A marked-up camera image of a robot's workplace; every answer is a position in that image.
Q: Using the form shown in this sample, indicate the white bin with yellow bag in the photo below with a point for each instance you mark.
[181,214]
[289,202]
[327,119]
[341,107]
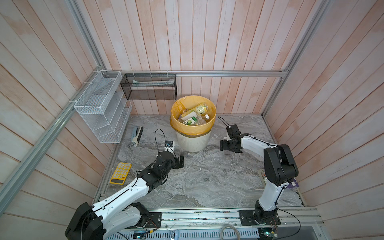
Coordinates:
[192,138]

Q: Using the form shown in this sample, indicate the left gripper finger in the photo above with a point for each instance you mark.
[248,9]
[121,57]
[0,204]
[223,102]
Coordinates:
[175,165]
[181,161]

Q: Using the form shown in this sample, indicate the black mesh wall basket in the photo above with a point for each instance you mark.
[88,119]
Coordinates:
[149,87]

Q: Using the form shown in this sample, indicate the yellow label tea bottle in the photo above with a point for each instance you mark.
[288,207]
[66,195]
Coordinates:
[201,109]

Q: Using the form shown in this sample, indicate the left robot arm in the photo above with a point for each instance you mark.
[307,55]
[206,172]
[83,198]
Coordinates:
[122,209]

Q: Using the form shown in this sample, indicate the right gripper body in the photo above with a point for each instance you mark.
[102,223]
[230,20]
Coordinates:
[227,145]

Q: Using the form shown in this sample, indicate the white wire mesh shelf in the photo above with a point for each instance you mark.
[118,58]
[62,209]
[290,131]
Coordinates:
[103,107]

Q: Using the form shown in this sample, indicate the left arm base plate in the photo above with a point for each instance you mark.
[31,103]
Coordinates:
[151,220]

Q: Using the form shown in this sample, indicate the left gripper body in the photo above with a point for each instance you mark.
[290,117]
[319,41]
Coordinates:
[167,171]

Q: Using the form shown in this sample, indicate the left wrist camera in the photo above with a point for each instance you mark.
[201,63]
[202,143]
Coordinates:
[169,146]

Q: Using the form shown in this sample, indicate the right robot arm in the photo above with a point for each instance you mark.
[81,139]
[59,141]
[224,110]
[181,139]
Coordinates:
[280,170]

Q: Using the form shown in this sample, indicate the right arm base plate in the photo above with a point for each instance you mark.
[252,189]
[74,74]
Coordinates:
[259,217]

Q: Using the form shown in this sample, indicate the green lime label bottle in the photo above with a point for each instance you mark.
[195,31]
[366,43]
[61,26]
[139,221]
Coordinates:
[192,121]

